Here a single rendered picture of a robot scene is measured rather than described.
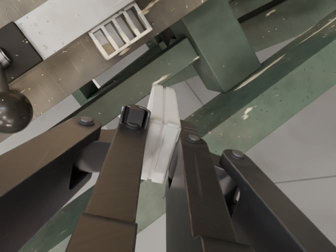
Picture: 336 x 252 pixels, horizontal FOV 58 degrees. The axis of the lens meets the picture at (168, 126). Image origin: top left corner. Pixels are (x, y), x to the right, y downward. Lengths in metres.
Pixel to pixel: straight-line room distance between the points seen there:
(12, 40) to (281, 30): 0.62
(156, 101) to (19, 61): 0.24
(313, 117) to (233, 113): 1.52
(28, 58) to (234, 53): 0.30
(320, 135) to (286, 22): 1.27
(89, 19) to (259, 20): 0.53
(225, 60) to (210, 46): 0.03
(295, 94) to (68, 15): 0.32
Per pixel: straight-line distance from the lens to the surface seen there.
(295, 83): 0.47
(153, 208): 0.42
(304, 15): 0.80
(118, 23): 0.40
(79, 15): 0.39
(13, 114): 0.27
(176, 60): 0.49
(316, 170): 2.20
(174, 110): 0.15
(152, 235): 3.31
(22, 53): 0.38
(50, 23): 0.39
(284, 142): 2.11
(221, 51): 0.50
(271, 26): 0.83
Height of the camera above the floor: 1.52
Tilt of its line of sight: 37 degrees down
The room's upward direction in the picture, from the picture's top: 138 degrees counter-clockwise
